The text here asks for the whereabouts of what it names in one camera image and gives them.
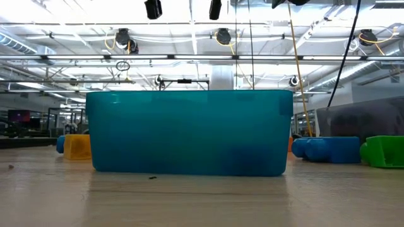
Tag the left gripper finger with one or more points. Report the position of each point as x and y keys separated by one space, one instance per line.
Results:
x=215 y=9
x=153 y=9

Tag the teal plastic bin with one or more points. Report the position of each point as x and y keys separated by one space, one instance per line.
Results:
x=189 y=132

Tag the smoky transparent plastic bin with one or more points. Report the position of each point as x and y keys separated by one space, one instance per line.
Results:
x=363 y=118

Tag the white round column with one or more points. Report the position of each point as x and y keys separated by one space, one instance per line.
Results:
x=222 y=79

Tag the large blue toy block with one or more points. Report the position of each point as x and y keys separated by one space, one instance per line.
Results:
x=334 y=149

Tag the yellow toy block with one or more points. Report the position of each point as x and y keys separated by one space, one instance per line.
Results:
x=77 y=146

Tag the background monitor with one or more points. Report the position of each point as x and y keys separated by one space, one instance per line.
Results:
x=19 y=116

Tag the green toy block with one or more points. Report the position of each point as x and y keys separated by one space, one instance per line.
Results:
x=385 y=151

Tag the black background rig frame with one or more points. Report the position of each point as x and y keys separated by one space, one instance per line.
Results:
x=184 y=81

